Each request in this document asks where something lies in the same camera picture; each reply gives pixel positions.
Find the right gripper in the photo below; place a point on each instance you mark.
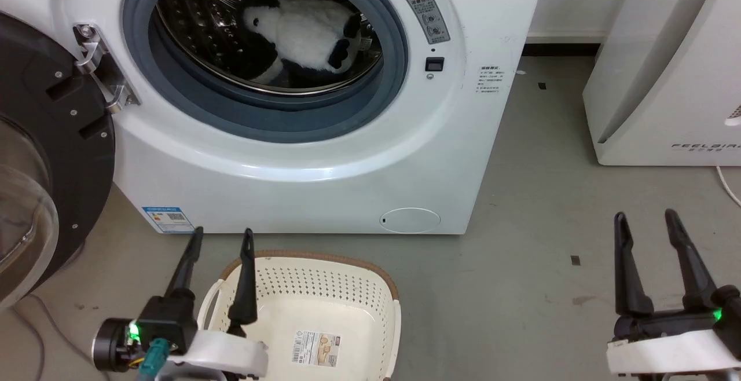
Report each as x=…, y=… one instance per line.
x=666, y=346

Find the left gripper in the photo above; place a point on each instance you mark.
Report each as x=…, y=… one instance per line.
x=168, y=323

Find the cream perforated laundry basket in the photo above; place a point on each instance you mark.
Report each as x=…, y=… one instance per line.
x=324, y=300

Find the white front-load washing machine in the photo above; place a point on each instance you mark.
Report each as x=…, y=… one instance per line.
x=324, y=184

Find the black washing machine door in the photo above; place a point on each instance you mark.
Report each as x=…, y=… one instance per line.
x=69, y=155

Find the black and white plush toy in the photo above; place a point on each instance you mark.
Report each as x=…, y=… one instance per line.
x=301, y=30

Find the blue energy label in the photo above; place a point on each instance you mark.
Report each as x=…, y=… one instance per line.
x=168, y=219

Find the barcode label sticker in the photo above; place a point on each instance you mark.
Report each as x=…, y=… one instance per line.
x=316, y=348

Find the grey rubber door gasket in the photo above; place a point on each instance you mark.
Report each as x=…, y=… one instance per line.
x=278, y=112

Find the white air purifier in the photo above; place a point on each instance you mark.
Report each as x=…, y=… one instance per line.
x=683, y=91

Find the oval filter cover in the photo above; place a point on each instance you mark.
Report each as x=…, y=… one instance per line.
x=411, y=220

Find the chrome door hinge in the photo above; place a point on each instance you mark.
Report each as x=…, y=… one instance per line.
x=95, y=59

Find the perforated steel drum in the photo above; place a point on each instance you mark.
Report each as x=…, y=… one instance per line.
x=200, y=28

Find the small text sticker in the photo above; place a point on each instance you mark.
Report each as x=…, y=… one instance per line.
x=490, y=80

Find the black door lock latch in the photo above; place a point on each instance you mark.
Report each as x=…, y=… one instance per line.
x=435, y=64

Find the grey warning sticker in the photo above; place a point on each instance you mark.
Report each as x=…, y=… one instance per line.
x=427, y=15

